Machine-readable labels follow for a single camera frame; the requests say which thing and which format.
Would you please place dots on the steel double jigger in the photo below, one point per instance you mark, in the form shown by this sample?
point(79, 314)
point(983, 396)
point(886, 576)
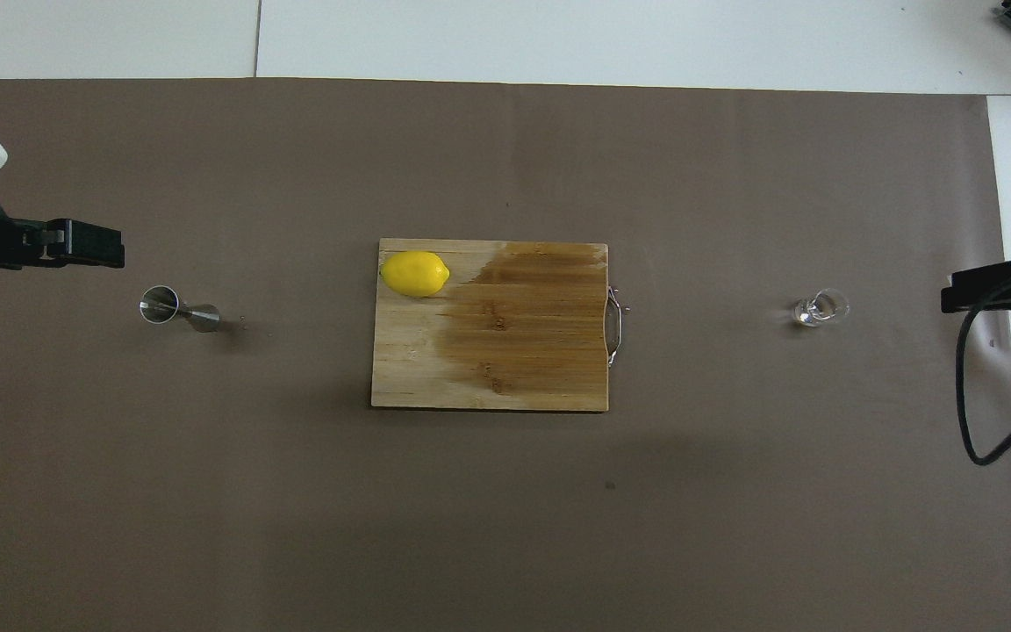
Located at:
point(198, 316)

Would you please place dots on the small clear glass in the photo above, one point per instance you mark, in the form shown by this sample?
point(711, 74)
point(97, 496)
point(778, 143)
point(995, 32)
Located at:
point(817, 309)

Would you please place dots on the brown paper table mat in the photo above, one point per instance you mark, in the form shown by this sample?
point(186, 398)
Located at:
point(295, 491)

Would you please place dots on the yellow lemon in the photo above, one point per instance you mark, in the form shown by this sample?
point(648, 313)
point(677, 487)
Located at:
point(415, 274)

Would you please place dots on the wooden cutting board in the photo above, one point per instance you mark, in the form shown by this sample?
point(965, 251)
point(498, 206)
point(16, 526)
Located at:
point(488, 351)

